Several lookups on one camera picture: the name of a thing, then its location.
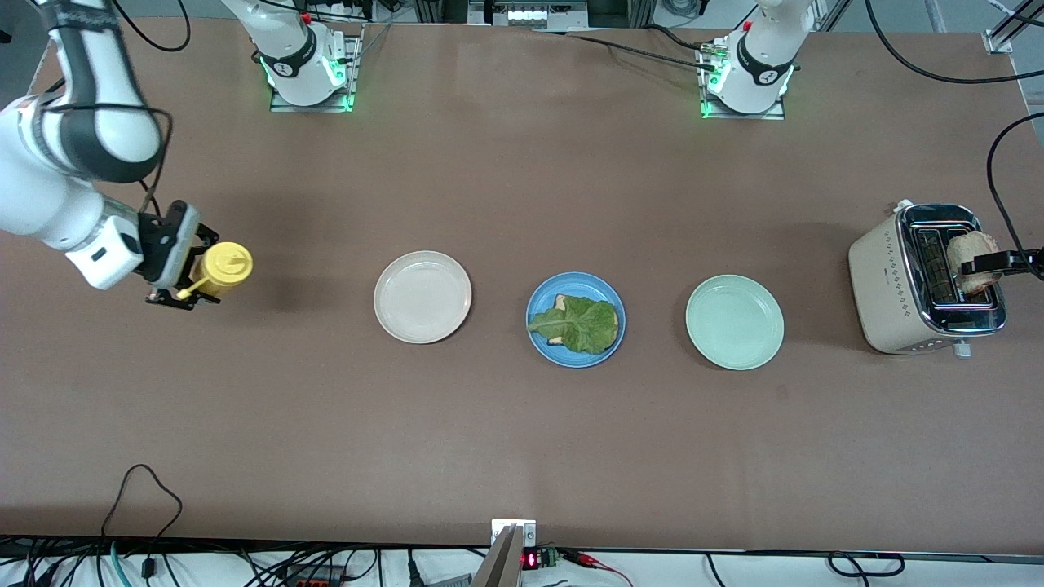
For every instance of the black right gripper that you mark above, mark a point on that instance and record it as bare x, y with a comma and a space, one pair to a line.
152, 238

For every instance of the light crust bread slice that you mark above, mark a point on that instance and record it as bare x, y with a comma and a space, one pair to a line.
975, 242

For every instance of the yellow mustard squeeze bottle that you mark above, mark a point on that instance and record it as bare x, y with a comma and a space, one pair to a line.
224, 265

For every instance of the dark crust bread slice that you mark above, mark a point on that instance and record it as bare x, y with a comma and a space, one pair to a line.
562, 302

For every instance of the green lettuce leaf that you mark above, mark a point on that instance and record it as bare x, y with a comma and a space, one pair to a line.
583, 326

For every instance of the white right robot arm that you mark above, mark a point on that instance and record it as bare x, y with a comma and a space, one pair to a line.
41, 204

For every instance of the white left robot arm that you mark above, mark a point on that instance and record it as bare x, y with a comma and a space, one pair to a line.
754, 94

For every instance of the beige round plate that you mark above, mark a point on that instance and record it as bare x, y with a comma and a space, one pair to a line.
422, 297

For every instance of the light green round plate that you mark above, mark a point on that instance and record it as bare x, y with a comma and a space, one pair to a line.
734, 322

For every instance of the blue round plate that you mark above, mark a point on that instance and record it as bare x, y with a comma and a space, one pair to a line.
575, 283

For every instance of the beige chrome toaster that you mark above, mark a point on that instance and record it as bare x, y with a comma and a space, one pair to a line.
885, 285

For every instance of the silver control box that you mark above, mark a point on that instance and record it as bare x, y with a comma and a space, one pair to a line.
530, 15

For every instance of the circuit board with red display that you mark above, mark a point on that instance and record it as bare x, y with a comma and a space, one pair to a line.
532, 560

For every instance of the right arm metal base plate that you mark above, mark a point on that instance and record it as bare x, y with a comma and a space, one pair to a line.
281, 106

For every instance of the aluminium frame profile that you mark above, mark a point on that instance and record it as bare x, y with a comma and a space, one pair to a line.
1007, 33

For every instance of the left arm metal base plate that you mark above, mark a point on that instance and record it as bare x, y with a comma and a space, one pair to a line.
775, 114

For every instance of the silver camera mount bracket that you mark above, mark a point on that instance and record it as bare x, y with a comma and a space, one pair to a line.
526, 530

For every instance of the grey camera support bar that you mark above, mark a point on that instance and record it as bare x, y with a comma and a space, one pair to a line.
502, 567

